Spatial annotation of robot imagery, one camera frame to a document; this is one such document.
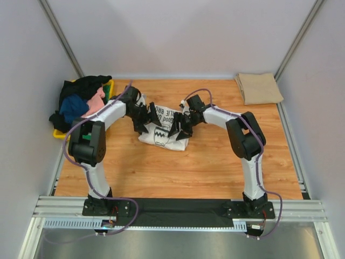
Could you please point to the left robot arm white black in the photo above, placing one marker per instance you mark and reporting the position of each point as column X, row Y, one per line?
column 87, row 148

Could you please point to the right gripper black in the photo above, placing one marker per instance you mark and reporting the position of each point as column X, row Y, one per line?
column 185, row 133

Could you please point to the pink t-shirt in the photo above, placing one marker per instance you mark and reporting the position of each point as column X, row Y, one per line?
column 95, row 103

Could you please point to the green and white raglan t-shirt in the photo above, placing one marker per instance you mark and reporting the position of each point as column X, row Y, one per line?
column 158, row 135

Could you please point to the blue t-shirt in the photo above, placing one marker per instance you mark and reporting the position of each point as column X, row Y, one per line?
column 72, row 107

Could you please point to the folded beige t-shirt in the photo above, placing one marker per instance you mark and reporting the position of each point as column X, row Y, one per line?
column 257, row 89

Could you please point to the bright green t-shirt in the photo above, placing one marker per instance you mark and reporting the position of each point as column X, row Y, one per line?
column 107, row 91

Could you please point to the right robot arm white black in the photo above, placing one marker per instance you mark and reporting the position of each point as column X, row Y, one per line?
column 246, row 139

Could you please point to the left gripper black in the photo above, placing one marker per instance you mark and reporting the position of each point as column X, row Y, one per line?
column 139, row 127

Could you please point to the yellow plastic bin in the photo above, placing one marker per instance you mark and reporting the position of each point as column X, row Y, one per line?
column 60, row 133

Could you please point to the black t-shirt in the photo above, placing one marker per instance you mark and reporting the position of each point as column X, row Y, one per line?
column 81, row 86

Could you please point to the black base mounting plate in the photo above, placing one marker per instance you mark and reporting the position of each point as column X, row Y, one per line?
column 160, row 212

